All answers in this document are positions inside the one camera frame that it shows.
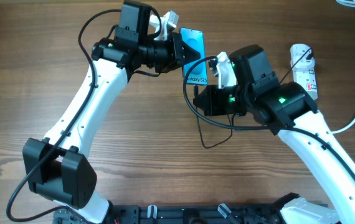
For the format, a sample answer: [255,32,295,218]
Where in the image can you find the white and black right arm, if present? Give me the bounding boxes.
[188,45,355,223]

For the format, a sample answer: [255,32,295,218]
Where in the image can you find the black USB charging cable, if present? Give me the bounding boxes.
[192,48,315,149]

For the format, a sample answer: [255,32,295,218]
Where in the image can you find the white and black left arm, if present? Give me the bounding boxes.
[22,1,201,223]

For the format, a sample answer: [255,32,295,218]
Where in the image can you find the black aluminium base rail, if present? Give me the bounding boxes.
[52,203,287,224]

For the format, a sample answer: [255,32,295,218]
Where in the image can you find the white power strip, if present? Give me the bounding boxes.
[290,44,318,100]

